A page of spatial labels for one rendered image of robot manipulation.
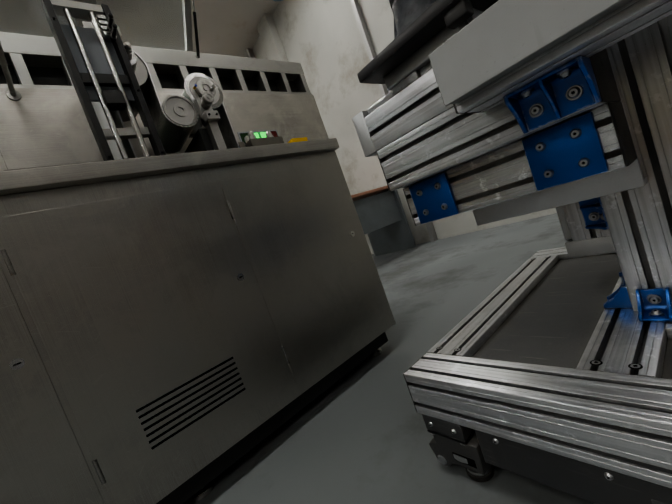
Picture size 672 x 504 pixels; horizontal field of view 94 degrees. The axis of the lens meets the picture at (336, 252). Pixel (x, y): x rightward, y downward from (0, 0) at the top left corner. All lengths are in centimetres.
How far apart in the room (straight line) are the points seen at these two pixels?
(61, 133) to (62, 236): 79
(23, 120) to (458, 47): 152
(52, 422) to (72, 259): 34
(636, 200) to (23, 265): 118
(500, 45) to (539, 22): 4
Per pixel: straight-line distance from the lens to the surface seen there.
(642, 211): 75
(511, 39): 45
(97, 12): 140
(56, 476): 96
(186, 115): 142
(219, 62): 206
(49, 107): 171
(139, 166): 97
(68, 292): 92
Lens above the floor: 56
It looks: 4 degrees down
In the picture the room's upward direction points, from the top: 20 degrees counter-clockwise
